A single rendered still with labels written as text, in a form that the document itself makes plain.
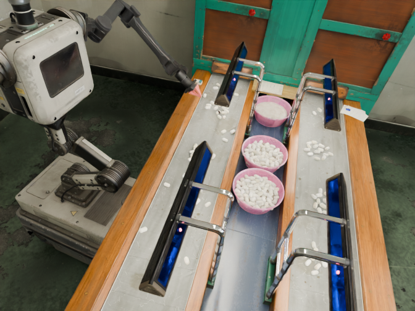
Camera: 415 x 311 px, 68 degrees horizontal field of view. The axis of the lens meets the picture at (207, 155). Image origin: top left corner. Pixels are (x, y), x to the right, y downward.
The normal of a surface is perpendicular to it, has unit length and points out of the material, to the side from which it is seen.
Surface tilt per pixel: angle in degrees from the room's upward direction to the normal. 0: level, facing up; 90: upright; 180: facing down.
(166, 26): 90
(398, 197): 0
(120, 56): 90
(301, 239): 0
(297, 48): 90
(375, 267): 0
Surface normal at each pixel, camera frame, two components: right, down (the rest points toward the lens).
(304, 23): -0.25, 0.68
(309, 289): 0.08, -0.69
